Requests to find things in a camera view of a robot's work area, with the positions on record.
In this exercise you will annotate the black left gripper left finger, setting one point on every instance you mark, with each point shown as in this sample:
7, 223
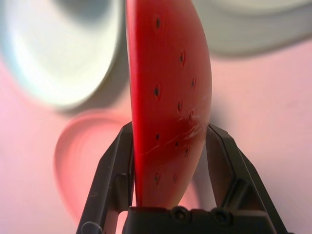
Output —
109, 175

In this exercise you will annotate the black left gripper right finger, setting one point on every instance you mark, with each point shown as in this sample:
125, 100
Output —
234, 175

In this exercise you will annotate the toy watermelon slice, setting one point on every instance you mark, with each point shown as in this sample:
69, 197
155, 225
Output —
168, 97

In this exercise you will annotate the pink plate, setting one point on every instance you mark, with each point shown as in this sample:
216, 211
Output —
70, 151

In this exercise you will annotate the mint green plate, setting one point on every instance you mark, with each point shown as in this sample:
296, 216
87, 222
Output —
48, 48

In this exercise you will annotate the green cutting board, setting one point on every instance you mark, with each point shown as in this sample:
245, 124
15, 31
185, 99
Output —
256, 29

